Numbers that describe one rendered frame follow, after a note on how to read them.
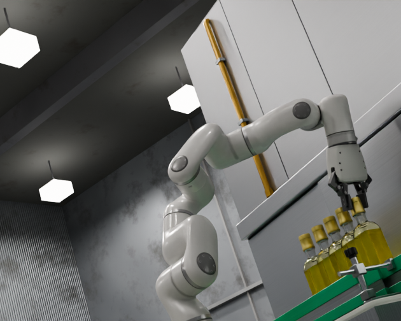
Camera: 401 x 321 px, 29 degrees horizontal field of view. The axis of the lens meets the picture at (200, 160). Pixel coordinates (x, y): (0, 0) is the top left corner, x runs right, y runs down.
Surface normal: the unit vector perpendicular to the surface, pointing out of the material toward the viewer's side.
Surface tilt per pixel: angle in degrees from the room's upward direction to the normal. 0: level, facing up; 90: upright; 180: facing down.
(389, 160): 90
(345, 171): 107
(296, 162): 90
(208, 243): 88
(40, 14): 180
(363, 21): 90
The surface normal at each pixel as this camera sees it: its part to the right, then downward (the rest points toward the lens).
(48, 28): 0.30, 0.88
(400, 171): -0.85, 0.06
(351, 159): 0.48, -0.21
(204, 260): 0.49, -0.57
